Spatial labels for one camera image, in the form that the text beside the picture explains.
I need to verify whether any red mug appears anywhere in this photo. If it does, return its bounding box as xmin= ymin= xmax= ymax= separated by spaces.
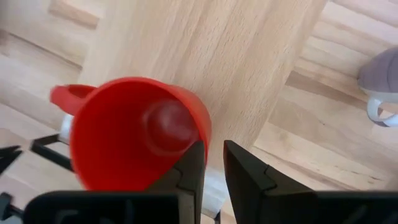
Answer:
xmin=49 ymin=77 xmax=213 ymax=191

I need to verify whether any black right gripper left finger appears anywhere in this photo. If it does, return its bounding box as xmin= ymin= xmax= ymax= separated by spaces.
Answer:
xmin=146 ymin=139 xmax=206 ymax=224

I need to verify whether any purple mug with white handle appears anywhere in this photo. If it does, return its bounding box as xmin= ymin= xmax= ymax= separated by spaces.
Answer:
xmin=357 ymin=46 xmax=398 ymax=128

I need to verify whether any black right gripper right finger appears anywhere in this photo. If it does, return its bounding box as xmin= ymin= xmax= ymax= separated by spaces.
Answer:
xmin=223 ymin=139 xmax=318 ymax=224

